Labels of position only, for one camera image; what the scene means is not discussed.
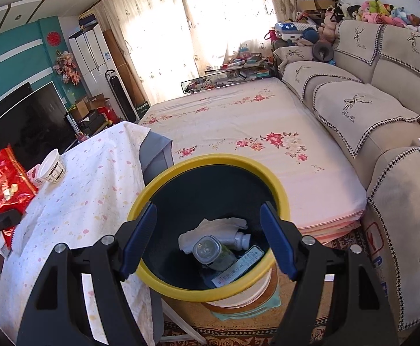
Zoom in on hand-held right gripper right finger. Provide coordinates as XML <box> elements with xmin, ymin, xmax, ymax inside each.
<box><xmin>260</xmin><ymin>202</ymin><xmax>400</xmax><ymax>346</ymax></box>

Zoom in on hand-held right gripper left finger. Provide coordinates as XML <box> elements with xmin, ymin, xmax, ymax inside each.
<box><xmin>17</xmin><ymin>202</ymin><xmax>158</xmax><ymax>346</ymax></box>

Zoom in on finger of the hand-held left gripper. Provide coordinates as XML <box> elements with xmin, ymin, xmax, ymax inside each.
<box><xmin>0</xmin><ymin>208</ymin><xmax>22</xmax><ymax>240</ymax></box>

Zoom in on white pill bottle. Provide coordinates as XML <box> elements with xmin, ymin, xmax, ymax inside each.
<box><xmin>228</xmin><ymin>232</ymin><xmax>252</xmax><ymax>251</ymax></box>

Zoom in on red packet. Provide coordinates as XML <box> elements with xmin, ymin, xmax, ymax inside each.
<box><xmin>0</xmin><ymin>144</ymin><xmax>39</xmax><ymax>224</ymax></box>

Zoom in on white milk carton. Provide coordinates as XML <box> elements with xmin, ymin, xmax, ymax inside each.
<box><xmin>212</xmin><ymin>246</ymin><xmax>264</xmax><ymax>289</ymax></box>

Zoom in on pink carton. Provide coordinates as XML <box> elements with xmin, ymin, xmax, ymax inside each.
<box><xmin>25</xmin><ymin>165</ymin><xmax>42</xmax><ymax>183</ymax></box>

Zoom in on clear bottle green label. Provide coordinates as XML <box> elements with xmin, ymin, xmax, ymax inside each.
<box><xmin>193</xmin><ymin>235</ymin><xmax>237</xmax><ymax>271</ymax></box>

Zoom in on yellow rim trash bin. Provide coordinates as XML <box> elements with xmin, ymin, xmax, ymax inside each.
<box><xmin>127</xmin><ymin>154</ymin><xmax>290</xmax><ymax>303</ymax></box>

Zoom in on white tissue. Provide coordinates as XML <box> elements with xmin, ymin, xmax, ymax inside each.
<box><xmin>178</xmin><ymin>218</ymin><xmax>248</xmax><ymax>255</ymax></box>

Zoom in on white paper bowl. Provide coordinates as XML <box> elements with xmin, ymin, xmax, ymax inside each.
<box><xmin>33</xmin><ymin>149</ymin><xmax>66</xmax><ymax>184</ymax></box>

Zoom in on patterned carpet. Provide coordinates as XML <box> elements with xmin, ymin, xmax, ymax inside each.
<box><xmin>159</xmin><ymin>223</ymin><xmax>387</xmax><ymax>346</ymax></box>

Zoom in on round wooden stool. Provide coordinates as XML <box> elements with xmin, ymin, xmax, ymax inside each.
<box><xmin>201</xmin><ymin>267</ymin><xmax>283</xmax><ymax>321</ymax></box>

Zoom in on grey cloth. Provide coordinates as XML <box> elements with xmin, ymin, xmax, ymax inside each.
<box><xmin>139</xmin><ymin>130</ymin><xmax>176</xmax><ymax>343</ymax></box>

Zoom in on large black television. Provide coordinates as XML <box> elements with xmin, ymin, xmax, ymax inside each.
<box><xmin>0</xmin><ymin>81</ymin><xmax>79</xmax><ymax>202</ymax></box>

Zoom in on black screen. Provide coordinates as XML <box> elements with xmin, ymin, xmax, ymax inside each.
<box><xmin>0</xmin><ymin>82</ymin><xmax>33</xmax><ymax>139</ymax></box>

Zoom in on black long box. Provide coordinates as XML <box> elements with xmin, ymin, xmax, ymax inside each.
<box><xmin>64</xmin><ymin>114</ymin><xmax>84</xmax><ymax>139</ymax></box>

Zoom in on floral bed sheet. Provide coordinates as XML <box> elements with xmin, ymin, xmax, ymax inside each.
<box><xmin>139</xmin><ymin>77</ymin><xmax>367</xmax><ymax>246</ymax></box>

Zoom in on red box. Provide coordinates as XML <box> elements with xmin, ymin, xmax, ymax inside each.
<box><xmin>102</xmin><ymin>104</ymin><xmax>121</xmax><ymax>123</ymax></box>

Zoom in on open cardboard box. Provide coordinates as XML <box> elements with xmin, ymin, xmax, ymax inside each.
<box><xmin>71</xmin><ymin>94</ymin><xmax>111</xmax><ymax>119</ymax></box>

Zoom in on black white tower fan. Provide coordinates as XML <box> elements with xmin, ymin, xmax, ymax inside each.
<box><xmin>106</xmin><ymin>70</ymin><xmax>138</xmax><ymax>123</ymax></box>

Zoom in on artificial flower decoration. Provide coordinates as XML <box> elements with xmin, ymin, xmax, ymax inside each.
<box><xmin>53</xmin><ymin>50</ymin><xmax>81</xmax><ymax>86</ymax></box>

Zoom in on glass coffee table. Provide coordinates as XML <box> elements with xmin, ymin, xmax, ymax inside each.
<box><xmin>180</xmin><ymin>59</ymin><xmax>279</xmax><ymax>96</ymax></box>

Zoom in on brown leaning board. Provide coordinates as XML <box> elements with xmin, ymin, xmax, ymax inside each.
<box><xmin>102</xmin><ymin>29</ymin><xmax>147</xmax><ymax>107</ymax></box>

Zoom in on white standing air conditioner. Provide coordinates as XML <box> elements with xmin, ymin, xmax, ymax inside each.
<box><xmin>68</xmin><ymin>25</ymin><xmax>118</xmax><ymax>123</ymax></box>

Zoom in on beige sofa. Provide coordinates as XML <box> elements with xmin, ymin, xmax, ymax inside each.
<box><xmin>272</xmin><ymin>20</ymin><xmax>420</xmax><ymax>332</ymax></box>

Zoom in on grey neck pillow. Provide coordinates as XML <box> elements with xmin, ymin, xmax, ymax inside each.
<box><xmin>311</xmin><ymin>40</ymin><xmax>335</xmax><ymax>62</ymax></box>

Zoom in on blue star print pillow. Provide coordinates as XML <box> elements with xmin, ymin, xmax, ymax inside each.
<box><xmin>275</xmin><ymin>22</ymin><xmax>319</xmax><ymax>42</ymax></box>

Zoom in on beige embroidered curtains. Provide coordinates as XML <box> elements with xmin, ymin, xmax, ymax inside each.
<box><xmin>94</xmin><ymin>0</ymin><xmax>299</xmax><ymax>105</ymax></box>

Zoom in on pile of plush toys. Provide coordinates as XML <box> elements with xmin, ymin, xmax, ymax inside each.
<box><xmin>318</xmin><ymin>0</ymin><xmax>420</xmax><ymax>38</ymax></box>

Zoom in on white table frame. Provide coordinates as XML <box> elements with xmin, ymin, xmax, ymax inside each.
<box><xmin>159</xmin><ymin>296</ymin><xmax>210</xmax><ymax>345</ymax></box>

